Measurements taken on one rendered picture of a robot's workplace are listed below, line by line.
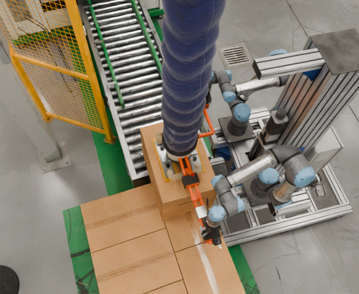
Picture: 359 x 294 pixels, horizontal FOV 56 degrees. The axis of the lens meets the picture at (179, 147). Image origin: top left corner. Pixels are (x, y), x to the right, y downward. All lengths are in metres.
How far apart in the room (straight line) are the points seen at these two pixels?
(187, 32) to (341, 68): 0.77
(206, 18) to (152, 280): 1.94
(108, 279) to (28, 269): 0.97
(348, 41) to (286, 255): 2.14
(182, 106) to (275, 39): 3.26
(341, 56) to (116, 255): 1.99
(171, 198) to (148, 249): 0.60
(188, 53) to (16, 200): 2.68
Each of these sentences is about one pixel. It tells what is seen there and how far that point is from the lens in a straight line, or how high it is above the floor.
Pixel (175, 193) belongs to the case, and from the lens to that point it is 2.25.
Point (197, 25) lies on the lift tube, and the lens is 1.28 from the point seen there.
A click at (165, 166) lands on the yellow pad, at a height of 1.10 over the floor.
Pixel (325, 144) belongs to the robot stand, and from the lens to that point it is 2.48.
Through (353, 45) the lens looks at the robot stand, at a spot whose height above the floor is 2.03.
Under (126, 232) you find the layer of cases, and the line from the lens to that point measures 2.74.
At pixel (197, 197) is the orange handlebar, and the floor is 1.22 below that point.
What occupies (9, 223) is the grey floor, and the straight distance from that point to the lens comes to 3.62.
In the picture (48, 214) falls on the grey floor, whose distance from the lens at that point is 3.51.
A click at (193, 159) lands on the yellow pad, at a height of 1.12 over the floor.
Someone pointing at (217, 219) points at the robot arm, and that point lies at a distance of 1.72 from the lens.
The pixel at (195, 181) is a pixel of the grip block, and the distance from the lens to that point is 2.14.
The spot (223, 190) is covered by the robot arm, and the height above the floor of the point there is 1.54.
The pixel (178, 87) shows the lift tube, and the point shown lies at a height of 1.97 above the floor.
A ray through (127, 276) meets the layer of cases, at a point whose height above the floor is 0.54.
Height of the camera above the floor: 3.19
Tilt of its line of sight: 62 degrees down
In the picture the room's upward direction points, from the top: 5 degrees clockwise
